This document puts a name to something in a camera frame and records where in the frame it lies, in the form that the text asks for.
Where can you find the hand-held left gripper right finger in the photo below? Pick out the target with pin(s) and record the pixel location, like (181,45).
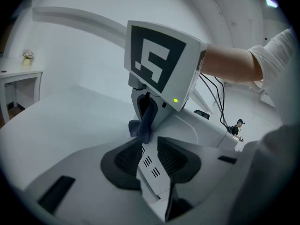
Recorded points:
(206,172)

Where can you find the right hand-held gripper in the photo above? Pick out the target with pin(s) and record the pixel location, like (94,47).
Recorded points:
(164,55)

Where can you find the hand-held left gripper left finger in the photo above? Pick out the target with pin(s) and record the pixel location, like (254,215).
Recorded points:
(82,184)

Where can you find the dark blue cloth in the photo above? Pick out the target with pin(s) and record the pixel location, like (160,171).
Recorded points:
(140,130)

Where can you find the person's right forearm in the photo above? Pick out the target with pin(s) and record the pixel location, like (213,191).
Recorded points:
(229,62)

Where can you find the white side table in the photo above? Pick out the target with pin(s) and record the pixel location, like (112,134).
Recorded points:
(18,69)

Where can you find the small flower pot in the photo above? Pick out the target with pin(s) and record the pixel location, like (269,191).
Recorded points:
(27,60)

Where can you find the person's white clothing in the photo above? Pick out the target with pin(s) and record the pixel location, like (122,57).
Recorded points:
(276,55)

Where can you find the small black round object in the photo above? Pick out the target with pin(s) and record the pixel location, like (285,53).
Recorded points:
(3,71)

